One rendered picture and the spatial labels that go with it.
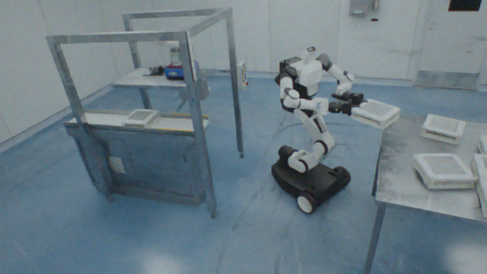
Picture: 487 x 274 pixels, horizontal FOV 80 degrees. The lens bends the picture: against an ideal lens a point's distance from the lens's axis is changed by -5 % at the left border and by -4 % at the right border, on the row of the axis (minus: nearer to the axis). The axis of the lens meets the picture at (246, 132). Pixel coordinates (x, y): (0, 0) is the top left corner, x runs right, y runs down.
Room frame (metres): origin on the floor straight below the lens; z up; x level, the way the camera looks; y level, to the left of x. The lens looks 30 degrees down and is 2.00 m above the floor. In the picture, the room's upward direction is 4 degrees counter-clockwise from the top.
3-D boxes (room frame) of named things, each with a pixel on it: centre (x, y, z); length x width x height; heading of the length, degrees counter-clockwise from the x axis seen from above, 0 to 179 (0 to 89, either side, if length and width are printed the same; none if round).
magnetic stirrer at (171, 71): (2.26, 0.45, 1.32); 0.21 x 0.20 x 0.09; 163
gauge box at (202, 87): (2.33, 0.40, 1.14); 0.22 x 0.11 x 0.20; 73
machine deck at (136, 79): (2.26, 0.64, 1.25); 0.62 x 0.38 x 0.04; 73
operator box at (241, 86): (2.97, 0.00, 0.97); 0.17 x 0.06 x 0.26; 163
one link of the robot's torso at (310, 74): (2.40, -0.49, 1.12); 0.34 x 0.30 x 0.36; 129
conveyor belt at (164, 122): (2.38, 0.99, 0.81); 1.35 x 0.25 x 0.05; 73
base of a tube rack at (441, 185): (1.32, -1.11, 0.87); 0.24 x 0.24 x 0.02; 83
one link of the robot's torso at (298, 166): (2.36, -0.51, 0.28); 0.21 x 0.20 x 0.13; 39
